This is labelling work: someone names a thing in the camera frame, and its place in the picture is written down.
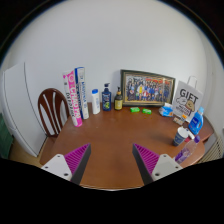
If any white paper gift bag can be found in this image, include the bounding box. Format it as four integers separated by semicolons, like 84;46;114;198
172;75;204;124

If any dark green object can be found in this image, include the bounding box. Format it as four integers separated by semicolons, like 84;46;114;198
0;113;15;160

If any tall white printed box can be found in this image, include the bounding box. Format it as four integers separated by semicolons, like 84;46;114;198
74;66;90;120

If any blue tissue pack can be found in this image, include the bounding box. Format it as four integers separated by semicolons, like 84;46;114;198
158;102;175;118

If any dark blue pump bottle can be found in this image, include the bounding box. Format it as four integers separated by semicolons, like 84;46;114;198
101;82;113;112

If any blue detergent bottle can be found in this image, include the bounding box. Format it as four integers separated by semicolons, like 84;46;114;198
187;106;205;136

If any white refrigerator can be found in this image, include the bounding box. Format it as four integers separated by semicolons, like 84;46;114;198
0;62;48;158

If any white blue-patterned cup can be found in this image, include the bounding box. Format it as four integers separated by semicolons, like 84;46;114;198
171;126;189;147

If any tall pink white box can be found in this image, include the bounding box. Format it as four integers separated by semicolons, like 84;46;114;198
62;69;83;128

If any dark wooden chair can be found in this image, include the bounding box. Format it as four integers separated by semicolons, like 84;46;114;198
37;87;71;138

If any framed group photo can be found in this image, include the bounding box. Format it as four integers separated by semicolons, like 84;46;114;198
120;69;176;108

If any white radiator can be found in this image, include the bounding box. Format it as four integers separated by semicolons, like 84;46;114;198
199;133;224;164

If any white blue-capped bottle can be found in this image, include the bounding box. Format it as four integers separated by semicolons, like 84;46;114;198
91;88;101;115

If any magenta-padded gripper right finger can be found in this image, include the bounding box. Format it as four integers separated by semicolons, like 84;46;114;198
132;143;184;186

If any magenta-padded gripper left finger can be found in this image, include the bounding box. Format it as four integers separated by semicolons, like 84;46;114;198
40;143;92;186

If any amber pump bottle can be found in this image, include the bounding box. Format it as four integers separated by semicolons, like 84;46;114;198
114;86;124;111

